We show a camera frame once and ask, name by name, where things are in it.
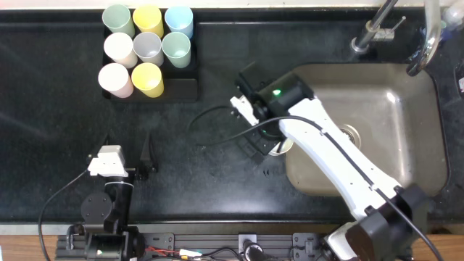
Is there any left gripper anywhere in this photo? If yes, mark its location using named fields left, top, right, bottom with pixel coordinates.
left=86, top=131, right=159, bottom=181

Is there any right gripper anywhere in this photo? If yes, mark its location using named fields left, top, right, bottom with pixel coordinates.
left=237, top=130, right=278, bottom=165

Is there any white cup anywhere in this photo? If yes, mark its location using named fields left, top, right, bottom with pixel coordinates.
left=268, top=137, right=294, bottom=157

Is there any pink cup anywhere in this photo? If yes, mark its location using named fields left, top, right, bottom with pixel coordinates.
left=97, top=62, right=135, bottom=99

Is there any yellow cup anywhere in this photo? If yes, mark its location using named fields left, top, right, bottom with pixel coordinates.
left=132, top=4, right=165, bottom=39
left=130, top=62, right=165, bottom=99

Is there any black tray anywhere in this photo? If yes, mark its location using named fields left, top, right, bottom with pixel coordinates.
left=101, top=21, right=199, bottom=103

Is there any cream cup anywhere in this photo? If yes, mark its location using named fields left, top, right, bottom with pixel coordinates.
left=103, top=32, right=138, bottom=70

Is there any grey cup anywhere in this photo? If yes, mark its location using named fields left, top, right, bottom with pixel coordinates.
left=133, top=31, right=165, bottom=67

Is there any green cup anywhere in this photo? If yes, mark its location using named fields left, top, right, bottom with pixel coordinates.
left=101, top=4, right=136, bottom=38
left=161, top=31, right=192, bottom=69

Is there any blue cup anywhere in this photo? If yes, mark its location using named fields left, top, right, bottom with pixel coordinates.
left=164, top=6, right=194, bottom=39

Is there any steel sink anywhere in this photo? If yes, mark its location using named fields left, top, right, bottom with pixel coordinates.
left=283, top=63, right=450, bottom=199

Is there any steel tap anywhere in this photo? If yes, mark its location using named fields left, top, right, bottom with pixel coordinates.
left=349, top=0, right=444, bottom=78

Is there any clear labelled plastic pack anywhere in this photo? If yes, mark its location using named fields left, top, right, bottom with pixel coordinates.
left=453, top=59, right=464, bottom=99

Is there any blue soap bottle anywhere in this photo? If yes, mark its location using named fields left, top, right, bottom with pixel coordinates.
left=419, top=1, right=464, bottom=43

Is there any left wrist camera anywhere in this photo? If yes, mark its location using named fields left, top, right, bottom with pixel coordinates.
left=87, top=144, right=129, bottom=178

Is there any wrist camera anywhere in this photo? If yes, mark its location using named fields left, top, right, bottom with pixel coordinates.
left=87, top=144, right=129, bottom=178
left=229, top=94, right=260, bottom=127

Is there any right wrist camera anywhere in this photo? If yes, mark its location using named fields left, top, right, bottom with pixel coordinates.
left=229, top=94, right=260, bottom=127

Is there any mounting rail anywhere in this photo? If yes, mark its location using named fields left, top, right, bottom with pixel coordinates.
left=54, top=223, right=329, bottom=261

